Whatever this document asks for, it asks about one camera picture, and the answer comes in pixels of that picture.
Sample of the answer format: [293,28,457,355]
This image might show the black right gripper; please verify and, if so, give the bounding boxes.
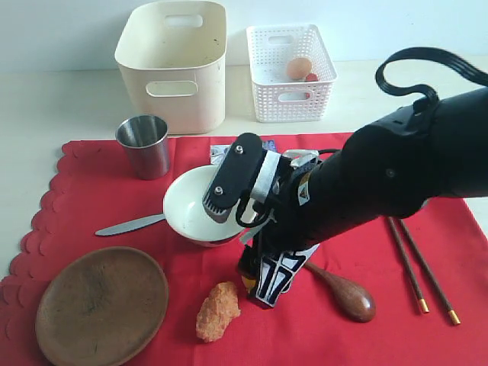
[238,150,324,308]

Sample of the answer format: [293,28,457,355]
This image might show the yellow lemon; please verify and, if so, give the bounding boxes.
[241,276,256,295]

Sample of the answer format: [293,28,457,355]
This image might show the orange fried chicken piece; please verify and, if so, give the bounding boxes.
[195,281,241,342]

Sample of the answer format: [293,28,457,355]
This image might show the blue white milk carton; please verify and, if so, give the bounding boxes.
[210,140,277,165]

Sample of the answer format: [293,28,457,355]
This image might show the red sausage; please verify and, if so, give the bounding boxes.
[304,73,319,99]

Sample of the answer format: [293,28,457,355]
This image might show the brown egg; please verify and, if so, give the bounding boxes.
[286,57,313,80]

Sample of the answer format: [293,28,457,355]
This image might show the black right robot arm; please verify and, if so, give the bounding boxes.
[238,88,487,308]

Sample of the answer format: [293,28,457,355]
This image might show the dark wooden spoon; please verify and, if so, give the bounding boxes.
[304,261,376,323]

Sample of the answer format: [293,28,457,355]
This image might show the white ceramic bowl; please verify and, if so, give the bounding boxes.
[163,165,244,247]

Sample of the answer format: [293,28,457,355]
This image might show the silver butter knife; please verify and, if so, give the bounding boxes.
[95,213,165,236]

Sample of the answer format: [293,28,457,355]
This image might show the red scalloped cloth mat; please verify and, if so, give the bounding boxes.
[1,136,487,365]

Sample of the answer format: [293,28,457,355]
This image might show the left brown chopstick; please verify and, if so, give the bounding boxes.
[387,217,429,314]

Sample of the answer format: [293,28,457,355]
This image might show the brown chopstick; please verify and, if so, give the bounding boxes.
[387,217,429,314]
[398,219,461,326]

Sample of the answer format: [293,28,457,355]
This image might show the brown wooden plate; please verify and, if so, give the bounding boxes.
[35,247,169,365]

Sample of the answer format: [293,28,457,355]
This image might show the stainless steel cup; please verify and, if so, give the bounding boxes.
[115,114,170,180]

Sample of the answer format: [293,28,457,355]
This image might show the white perforated plastic basket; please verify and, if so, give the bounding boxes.
[246,24,337,123]

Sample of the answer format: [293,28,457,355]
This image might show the right brown chopstick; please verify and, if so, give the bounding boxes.
[398,219,461,326]

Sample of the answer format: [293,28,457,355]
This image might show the cream plastic tub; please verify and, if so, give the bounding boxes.
[114,1,227,134]

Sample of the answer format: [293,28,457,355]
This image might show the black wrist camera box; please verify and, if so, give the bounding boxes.
[202,133,265,223]

